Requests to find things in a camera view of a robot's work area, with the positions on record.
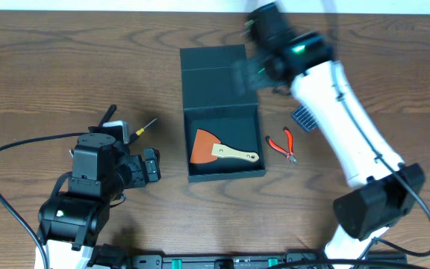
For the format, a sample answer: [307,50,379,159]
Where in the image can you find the black yellow screwdriver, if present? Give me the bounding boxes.
[128,118,158,145]

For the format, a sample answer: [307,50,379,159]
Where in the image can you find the blue precision screwdriver set case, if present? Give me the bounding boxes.
[291,105,317,132]

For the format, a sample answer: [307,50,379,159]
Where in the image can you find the orange scraper with beige handle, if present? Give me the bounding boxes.
[190,129,260,164]

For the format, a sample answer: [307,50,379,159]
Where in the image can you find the red handled cutting pliers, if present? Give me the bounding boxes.
[265,126,299,167]

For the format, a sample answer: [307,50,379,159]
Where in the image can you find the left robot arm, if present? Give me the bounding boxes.
[34,133,161,268]

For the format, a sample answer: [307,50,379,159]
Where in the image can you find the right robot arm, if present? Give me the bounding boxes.
[234,1,426,268]

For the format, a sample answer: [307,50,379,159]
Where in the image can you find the small claw hammer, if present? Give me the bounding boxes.
[98,104,117,127]

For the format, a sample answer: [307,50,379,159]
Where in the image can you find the dark green open box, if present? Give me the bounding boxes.
[180,45,267,183]

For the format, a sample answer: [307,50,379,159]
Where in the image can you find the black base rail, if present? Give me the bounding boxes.
[125,252,410,269]

